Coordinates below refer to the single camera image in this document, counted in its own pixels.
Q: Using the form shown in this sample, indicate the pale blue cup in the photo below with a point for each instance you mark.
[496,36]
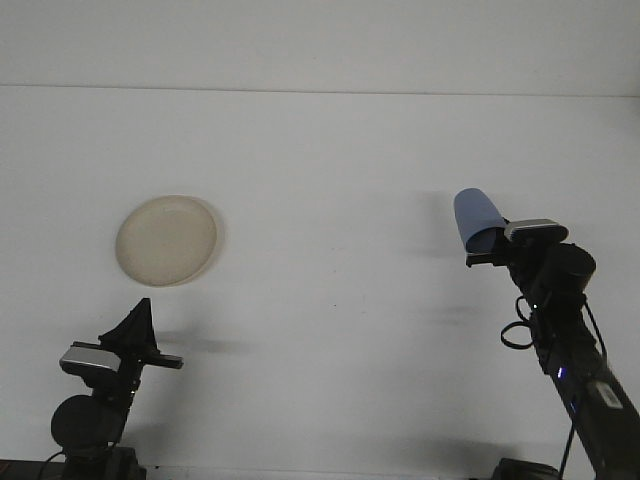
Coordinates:
[475,210]

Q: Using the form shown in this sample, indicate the pale round plate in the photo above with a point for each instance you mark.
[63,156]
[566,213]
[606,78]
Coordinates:
[167,240]

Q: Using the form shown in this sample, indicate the pale grey camera box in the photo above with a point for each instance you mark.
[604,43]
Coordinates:
[90,359]
[535,230]

